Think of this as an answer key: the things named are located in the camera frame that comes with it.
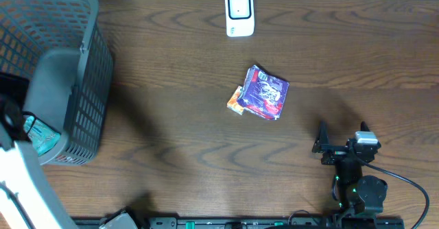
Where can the teal wet wipes pack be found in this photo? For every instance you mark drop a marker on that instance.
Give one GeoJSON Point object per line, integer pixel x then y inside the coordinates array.
{"type": "Point", "coordinates": [43, 137]}

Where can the small orange tissue pack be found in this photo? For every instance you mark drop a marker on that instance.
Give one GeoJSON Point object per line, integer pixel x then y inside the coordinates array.
{"type": "Point", "coordinates": [232, 103]}

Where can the grey plastic basket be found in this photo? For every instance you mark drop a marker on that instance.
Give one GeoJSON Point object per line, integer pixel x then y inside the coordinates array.
{"type": "Point", "coordinates": [57, 45]}

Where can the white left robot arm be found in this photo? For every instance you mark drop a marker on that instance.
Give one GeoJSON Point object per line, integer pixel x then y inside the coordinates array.
{"type": "Point", "coordinates": [27, 199]}

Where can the white barcode scanner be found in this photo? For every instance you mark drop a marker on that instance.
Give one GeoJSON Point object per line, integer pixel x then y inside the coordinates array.
{"type": "Point", "coordinates": [240, 20]}

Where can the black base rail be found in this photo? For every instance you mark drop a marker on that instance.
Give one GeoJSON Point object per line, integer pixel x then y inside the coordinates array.
{"type": "Point", "coordinates": [261, 223]}

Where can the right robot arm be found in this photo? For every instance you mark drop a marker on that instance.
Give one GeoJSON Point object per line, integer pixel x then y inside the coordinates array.
{"type": "Point", "coordinates": [360, 197]}

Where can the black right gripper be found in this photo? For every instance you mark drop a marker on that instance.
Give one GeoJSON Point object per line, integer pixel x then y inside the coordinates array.
{"type": "Point", "coordinates": [335, 153]}

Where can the purple noodle packet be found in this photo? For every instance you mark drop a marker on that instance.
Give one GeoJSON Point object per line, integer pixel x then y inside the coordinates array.
{"type": "Point", "coordinates": [263, 94]}

